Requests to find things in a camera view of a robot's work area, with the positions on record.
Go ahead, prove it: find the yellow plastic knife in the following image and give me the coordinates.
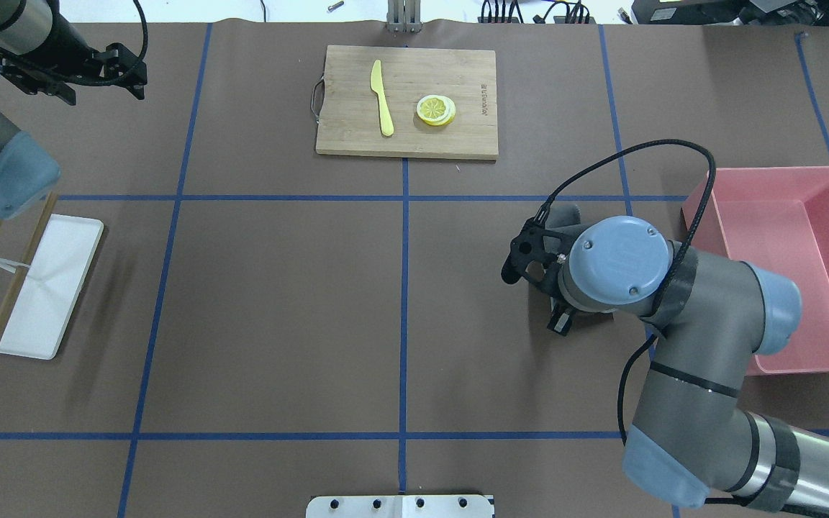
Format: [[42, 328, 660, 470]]
[[369, 59, 395, 137]]

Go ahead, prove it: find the white rectangular tray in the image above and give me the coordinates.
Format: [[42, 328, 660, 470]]
[[0, 214, 105, 360]]

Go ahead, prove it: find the pink plastic bin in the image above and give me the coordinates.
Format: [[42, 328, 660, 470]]
[[694, 166, 829, 375]]

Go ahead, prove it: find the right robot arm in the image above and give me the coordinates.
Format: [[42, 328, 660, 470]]
[[510, 213, 829, 516]]

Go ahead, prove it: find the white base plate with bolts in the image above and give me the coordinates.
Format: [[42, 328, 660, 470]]
[[305, 494, 496, 517]]

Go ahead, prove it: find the aluminium frame post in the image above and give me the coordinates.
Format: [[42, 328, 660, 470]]
[[386, 0, 423, 33]]

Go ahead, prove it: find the dark grey cloth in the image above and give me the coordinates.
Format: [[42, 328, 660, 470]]
[[544, 202, 581, 230]]

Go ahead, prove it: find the yellow lemon slice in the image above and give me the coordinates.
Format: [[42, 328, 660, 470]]
[[415, 94, 457, 127]]

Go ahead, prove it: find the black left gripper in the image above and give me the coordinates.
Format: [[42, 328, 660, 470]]
[[0, 42, 148, 106]]

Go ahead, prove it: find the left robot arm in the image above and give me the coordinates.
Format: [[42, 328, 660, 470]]
[[0, 1, 150, 220]]

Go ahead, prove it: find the wooden cutting board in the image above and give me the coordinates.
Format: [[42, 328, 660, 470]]
[[315, 44, 499, 161]]

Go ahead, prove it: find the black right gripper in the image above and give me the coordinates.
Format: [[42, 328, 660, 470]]
[[546, 278, 613, 337]]

